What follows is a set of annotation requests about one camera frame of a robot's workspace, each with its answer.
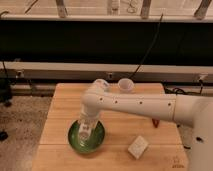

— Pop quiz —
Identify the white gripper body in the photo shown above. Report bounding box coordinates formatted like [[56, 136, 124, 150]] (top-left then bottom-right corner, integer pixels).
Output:
[[79, 111, 99, 129]]

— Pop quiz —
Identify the clear plastic bottle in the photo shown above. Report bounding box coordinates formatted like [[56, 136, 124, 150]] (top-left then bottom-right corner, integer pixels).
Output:
[[78, 121, 93, 141]]

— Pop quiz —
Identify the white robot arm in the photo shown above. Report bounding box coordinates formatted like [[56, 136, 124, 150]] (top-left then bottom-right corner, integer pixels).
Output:
[[80, 79, 213, 171]]

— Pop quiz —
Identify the green ceramic bowl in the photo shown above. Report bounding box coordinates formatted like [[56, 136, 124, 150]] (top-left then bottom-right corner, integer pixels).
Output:
[[68, 121, 105, 154]]

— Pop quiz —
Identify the clear plastic cup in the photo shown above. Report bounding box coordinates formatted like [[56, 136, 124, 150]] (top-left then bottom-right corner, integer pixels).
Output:
[[118, 78, 134, 93]]

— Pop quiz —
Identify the white sponge block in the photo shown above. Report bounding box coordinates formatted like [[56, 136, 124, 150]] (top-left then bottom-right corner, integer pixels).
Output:
[[128, 136, 149, 159]]

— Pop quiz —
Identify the wooden table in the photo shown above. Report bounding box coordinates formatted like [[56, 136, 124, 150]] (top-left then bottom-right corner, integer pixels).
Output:
[[32, 83, 188, 171]]

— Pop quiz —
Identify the black office chair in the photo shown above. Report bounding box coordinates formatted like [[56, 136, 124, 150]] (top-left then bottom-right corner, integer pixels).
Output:
[[0, 79, 12, 141]]

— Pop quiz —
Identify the red handled tool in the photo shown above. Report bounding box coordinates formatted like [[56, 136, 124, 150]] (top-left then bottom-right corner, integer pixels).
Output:
[[152, 119, 160, 128]]

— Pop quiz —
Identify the black hanging cable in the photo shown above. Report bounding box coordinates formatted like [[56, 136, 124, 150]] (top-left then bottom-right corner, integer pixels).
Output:
[[129, 13, 164, 80]]

